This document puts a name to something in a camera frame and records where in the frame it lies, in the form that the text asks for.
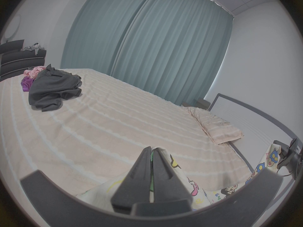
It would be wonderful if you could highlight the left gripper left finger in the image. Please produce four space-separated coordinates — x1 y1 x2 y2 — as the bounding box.
110 146 152 215

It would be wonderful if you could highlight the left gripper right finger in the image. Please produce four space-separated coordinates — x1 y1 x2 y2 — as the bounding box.
151 147 194 206

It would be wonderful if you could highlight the white printed pyjama top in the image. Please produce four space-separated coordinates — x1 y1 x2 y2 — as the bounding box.
75 143 282 213

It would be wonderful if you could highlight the bed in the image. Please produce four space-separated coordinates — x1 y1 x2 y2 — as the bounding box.
0 68 299 198

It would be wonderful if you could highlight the pale pink striped pillow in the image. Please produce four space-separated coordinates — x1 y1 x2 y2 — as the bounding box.
187 106 244 144

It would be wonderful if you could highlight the grey bedside table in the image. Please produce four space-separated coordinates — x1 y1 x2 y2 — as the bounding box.
182 98 210 109

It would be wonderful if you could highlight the black shirt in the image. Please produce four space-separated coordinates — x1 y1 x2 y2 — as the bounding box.
28 64 82 112

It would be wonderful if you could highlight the blue-green curtain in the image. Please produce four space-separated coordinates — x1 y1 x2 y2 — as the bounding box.
60 0 159 76
109 0 235 106

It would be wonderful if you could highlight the purple garment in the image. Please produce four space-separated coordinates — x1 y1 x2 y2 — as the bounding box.
21 76 36 92

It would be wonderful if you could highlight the pink garment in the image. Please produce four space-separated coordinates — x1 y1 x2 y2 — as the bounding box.
23 66 46 79

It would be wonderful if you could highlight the black chest of drawers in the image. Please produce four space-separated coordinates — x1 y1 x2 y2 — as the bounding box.
0 40 47 82

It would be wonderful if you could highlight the grey crumpled cloth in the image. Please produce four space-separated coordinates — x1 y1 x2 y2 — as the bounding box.
23 42 45 56

